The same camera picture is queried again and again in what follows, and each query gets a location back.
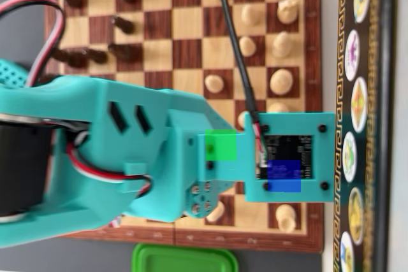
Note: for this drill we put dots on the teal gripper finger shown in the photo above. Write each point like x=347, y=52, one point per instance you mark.
x=202, y=197
x=220, y=124

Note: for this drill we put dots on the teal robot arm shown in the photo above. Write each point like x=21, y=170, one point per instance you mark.
x=48, y=100

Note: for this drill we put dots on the wooden folding chess board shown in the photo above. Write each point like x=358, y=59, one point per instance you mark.
x=188, y=61

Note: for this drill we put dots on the green plastic container lid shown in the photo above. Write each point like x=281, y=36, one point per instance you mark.
x=185, y=260

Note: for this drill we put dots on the light wooden king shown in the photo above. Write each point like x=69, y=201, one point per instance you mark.
x=281, y=81

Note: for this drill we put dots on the light wooden rook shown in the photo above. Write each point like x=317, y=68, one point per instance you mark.
x=285, y=218

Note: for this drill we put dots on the light wooden bishop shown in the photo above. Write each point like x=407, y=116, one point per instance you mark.
x=281, y=45

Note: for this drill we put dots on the dark wooden knight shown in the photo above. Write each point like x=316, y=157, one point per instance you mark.
x=126, y=53

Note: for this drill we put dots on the light wooden knight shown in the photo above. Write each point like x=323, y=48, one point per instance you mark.
x=287, y=9

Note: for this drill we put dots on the dark wooden bishop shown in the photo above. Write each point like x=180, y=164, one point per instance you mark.
x=68, y=58

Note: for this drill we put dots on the dark wooden king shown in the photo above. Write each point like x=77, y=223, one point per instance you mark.
x=49, y=78

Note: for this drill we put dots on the black patterned game box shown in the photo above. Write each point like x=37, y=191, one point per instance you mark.
x=376, y=125

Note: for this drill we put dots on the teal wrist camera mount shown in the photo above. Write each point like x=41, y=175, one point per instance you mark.
x=322, y=157

